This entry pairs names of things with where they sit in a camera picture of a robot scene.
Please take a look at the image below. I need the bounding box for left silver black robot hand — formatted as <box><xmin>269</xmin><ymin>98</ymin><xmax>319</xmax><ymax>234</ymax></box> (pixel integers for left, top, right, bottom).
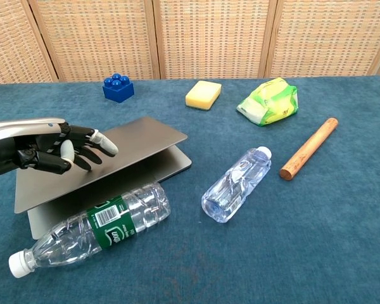
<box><xmin>0</xmin><ymin>117</ymin><xmax>119</xmax><ymax>179</ymax></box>

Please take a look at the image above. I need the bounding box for grey laptop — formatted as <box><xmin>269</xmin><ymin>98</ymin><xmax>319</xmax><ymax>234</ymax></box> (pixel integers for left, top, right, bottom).
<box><xmin>13</xmin><ymin>116</ymin><xmax>193</xmax><ymax>241</ymax></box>

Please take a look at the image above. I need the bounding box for blue toy building brick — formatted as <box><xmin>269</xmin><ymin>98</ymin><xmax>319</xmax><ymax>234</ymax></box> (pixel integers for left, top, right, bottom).
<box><xmin>102</xmin><ymin>73</ymin><xmax>135</xmax><ymax>104</ymax></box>

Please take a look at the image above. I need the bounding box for green label plastic bottle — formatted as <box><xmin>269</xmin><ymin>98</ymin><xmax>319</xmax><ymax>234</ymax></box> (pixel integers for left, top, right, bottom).
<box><xmin>8</xmin><ymin>182</ymin><xmax>172</xmax><ymax>279</ymax></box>

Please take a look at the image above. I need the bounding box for yellow sponge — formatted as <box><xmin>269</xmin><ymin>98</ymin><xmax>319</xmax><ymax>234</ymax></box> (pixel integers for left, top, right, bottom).
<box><xmin>185</xmin><ymin>80</ymin><xmax>223</xmax><ymax>112</ymax></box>

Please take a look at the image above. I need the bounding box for woven bamboo folding screen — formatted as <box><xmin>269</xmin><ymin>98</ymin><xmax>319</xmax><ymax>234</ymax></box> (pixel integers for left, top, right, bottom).
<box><xmin>0</xmin><ymin>0</ymin><xmax>380</xmax><ymax>86</ymax></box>

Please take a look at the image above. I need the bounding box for clear unlabelled plastic bottle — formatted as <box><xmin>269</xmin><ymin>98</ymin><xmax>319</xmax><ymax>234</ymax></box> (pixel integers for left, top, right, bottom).
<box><xmin>201</xmin><ymin>146</ymin><xmax>272</xmax><ymax>224</ymax></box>

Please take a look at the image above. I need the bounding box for green wet wipes pack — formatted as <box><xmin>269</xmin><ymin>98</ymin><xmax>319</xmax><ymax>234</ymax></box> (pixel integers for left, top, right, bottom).
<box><xmin>236</xmin><ymin>77</ymin><xmax>299</xmax><ymax>127</ymax></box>

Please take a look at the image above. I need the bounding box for blue table mat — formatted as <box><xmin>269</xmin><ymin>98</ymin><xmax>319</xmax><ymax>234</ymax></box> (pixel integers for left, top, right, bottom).
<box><xmin>0</xmin><ymin>75</ymin><xmax>380</xmax><ymax>304</ymax></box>

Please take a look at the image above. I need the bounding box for wooden rod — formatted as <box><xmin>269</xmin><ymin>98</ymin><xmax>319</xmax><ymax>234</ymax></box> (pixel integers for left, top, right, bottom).
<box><xmin>279</xmin><ymin>117</ymin><xmax>339</xmax><ymax>181</ymax></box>

